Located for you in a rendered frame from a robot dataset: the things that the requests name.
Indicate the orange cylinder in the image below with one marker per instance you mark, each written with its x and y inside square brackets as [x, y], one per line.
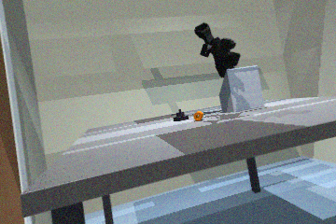
[196, 117]

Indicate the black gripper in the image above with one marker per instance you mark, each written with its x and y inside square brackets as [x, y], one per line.
[221, 55]

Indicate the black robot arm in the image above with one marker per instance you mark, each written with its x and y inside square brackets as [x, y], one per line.
[203, 31]

